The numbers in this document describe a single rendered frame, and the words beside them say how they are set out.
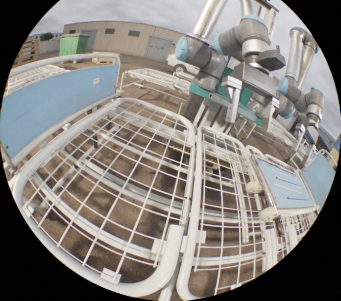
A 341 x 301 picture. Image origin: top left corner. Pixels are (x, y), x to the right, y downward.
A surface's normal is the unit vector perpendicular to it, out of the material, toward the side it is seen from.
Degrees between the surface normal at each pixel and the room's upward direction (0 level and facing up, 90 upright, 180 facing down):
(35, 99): 90
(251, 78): 66
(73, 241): 0
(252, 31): 81
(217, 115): 90
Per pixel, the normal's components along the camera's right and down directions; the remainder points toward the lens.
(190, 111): -0.17, 0.51
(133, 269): 0.30, -0.79
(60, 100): 0.93, 0.37
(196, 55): 0.17, 0.73
